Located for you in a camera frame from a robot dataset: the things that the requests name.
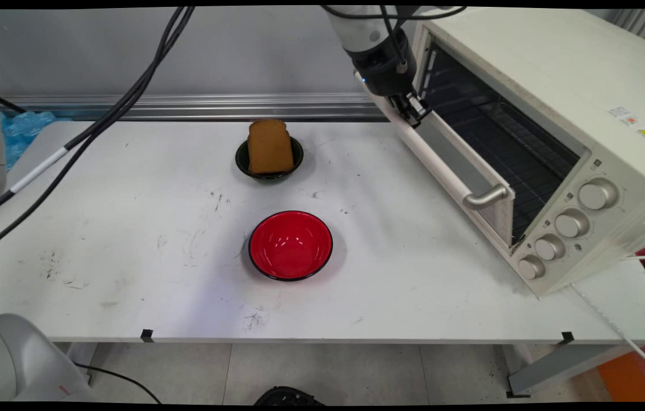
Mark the brown bread slice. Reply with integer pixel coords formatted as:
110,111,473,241
247,118,296,175

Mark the wire oven rack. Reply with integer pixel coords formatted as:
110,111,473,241
430,50,581,241

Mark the small silver oven knob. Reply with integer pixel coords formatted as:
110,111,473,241
518,255,547,280

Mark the black looping arm cable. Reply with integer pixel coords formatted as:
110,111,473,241
321,6,467,21

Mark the grey table leg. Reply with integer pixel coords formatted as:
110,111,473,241
66,342,99,384

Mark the grey table brace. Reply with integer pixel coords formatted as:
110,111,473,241
506,342,637,398

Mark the aluminium profile rail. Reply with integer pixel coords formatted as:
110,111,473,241
0,93,392,122

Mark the cream toaster oven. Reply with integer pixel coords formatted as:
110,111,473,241
411,7,645,297

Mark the blue plastic bubble wrap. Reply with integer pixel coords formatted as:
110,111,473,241
0,110,58,172

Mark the grey ribbed panel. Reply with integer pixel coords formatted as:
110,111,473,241
585,9,645,55

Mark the orange box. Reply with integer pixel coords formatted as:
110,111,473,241
596,345,645,402

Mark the black floor cable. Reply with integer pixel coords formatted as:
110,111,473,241
74,362,162,404

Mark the black round floor object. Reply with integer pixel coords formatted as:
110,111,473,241
253,386,326,406

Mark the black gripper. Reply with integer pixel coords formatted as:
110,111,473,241
351,43,432,128

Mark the cream glass oven door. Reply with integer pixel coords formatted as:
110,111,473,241
354,68,516,249

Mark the black cable with white sleeve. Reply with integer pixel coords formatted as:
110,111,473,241
0,6,189,223

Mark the red bowl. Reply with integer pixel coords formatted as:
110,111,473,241
248,210,334,282

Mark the large silver oven knob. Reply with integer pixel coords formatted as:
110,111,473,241
578,178,620,211

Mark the dark green bowl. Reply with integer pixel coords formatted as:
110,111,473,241
235,136,305,182

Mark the white label sticker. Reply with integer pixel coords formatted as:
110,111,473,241
609,106,640,127

